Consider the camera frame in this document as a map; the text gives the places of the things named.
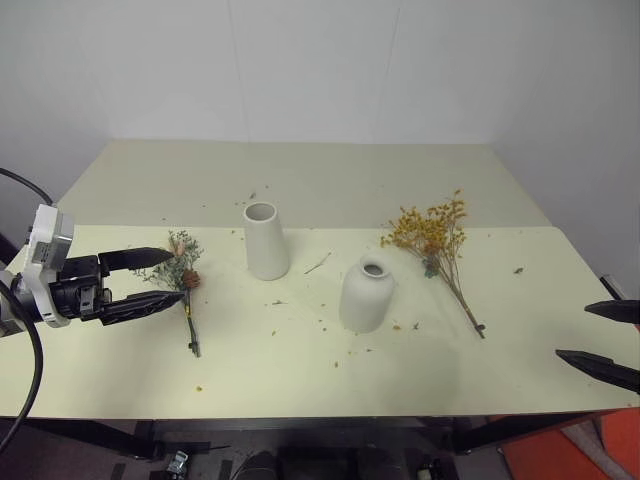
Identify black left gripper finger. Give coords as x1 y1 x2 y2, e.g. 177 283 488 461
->
101 290 188 327
97 246 175 275

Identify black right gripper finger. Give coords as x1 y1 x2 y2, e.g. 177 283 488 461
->
583 298 640 327
555 349 640 397

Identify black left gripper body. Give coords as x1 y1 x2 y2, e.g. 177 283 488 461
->
49 253 114 323

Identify white conical vase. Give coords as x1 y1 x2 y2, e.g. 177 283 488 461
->
242 201 292 282

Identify white bottle-shaped vase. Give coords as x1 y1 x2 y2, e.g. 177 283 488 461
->
338 253 397 334

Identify green dried flower bunch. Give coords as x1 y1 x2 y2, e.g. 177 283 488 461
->
131 228 207 359

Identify orange floor mat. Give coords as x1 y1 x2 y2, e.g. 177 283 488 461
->
501 407 640 480

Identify silver metal caster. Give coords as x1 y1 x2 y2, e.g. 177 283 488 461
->
166 449 191 474

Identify dark rounded shape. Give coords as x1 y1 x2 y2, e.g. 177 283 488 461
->
233 449 277 480

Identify yellow dried flower bunch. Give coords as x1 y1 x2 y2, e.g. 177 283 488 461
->
379 188 488 341

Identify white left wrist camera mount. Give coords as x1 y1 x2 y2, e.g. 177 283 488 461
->
21 203 77 329

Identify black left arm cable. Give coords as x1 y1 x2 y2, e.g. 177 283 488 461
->
0 279 43 454

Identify thin black camera cable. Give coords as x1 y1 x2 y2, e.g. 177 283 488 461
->
0 167 54 207

